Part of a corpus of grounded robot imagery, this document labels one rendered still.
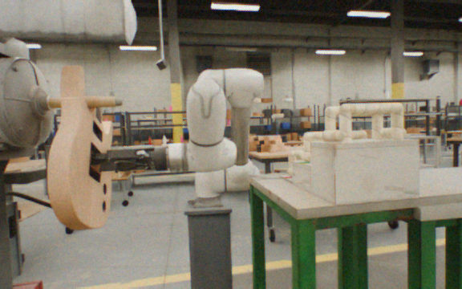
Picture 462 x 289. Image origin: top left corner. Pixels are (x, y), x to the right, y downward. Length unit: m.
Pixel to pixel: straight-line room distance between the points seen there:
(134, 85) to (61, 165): 11.57
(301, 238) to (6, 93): 0.85
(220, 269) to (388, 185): 1.12
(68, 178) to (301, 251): 0.62
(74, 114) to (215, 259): 1.17
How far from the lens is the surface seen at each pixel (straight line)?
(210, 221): 1.57
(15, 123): 0.88
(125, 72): 12.39
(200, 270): 1.70
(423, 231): 1.04
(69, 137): 0.74
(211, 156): 0.77
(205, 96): 0.68
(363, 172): 0.82
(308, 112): 11.78
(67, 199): 0.71
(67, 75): 0.83
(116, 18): 0.78
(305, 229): 0.78
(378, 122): 0.96
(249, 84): 1.25
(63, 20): 0.81
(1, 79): 0.87
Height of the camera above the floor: 1.15
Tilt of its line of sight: 3 degrees down
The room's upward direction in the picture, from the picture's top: 2 degrees counter-clockwise
